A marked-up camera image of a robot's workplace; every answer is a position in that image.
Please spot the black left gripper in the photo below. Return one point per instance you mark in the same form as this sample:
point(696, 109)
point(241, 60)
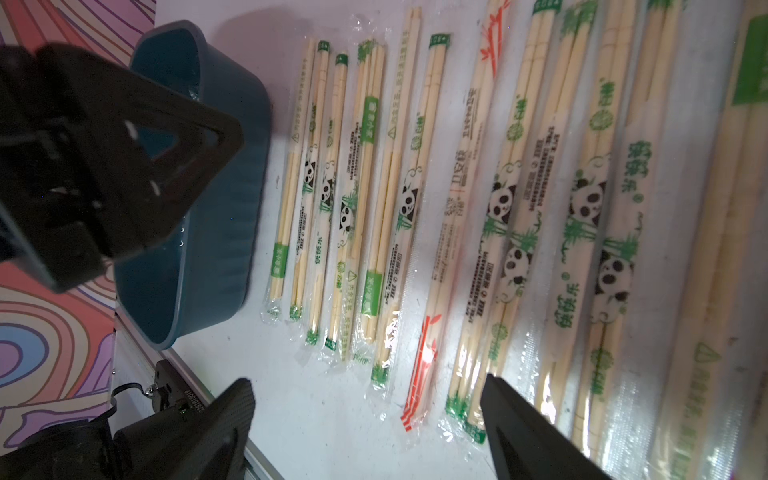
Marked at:
point(97, 162)

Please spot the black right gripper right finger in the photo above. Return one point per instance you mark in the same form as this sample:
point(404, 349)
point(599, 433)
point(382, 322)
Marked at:
point(523, 444)

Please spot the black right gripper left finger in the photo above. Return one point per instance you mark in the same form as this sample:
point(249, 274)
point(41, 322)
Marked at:
point(185, 440)

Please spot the panda chopsticks pair fourteenth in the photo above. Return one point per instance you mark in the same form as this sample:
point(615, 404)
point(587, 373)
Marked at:
point(308, 179)

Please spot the green label chopsticks pair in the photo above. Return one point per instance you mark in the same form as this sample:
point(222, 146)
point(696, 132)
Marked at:
point(526, 230)
point(406, 210)

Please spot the panda chopsticks pair fifteenth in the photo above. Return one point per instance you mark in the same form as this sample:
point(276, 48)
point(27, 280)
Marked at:
point(326, 191)

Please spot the green band chopsticks pair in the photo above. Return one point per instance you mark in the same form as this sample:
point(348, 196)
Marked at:
point(295, 148)
point(391, 161)

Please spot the panda chopsticks pair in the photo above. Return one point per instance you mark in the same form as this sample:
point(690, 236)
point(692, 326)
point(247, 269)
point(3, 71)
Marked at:
point(344, 223)

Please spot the green band chopsticks pair eleventh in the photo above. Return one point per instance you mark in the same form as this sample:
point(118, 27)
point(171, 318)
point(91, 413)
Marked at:
point(367, 114)

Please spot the teal plastic storage box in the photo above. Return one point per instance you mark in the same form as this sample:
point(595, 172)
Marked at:
point(199, 276)

